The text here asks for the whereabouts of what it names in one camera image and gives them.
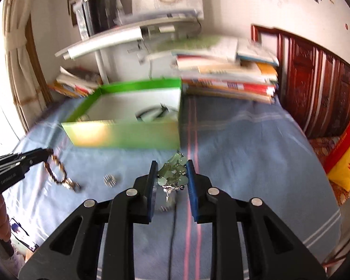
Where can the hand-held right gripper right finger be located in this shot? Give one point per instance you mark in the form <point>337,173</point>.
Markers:
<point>193,192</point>

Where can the red wooden headboard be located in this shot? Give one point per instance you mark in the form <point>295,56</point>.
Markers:
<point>315,87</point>

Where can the yellow red bag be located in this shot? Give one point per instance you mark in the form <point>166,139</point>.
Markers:
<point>347,163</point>

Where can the white curved shelf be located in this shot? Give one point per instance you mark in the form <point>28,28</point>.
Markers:
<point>105,39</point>

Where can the beige curtain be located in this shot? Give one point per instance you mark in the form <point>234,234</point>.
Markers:
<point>23,64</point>

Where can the person's left hand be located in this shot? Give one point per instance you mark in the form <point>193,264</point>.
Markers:
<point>3,218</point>

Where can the green cardboard box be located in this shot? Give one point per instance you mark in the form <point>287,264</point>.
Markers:
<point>119,137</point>

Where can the window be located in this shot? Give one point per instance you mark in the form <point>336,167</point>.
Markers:
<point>0,93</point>

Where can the small stack of books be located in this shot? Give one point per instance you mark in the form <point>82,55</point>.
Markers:
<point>73,86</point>

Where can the blue striped bed sheet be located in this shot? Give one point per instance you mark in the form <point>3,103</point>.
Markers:
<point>236,151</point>

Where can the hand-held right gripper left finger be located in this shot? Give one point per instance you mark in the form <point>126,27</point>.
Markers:
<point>151,192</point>

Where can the dark wall stickers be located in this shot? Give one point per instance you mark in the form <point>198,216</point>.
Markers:
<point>73,5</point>

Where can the smartphone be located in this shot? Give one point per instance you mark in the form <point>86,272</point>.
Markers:
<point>22,234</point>

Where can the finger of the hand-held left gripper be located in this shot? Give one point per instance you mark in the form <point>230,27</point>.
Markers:
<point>17,155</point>
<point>36,159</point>

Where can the large stack of books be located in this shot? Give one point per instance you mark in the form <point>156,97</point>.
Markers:
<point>236,84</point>

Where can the small silver charm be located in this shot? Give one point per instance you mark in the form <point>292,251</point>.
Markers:
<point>110,180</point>

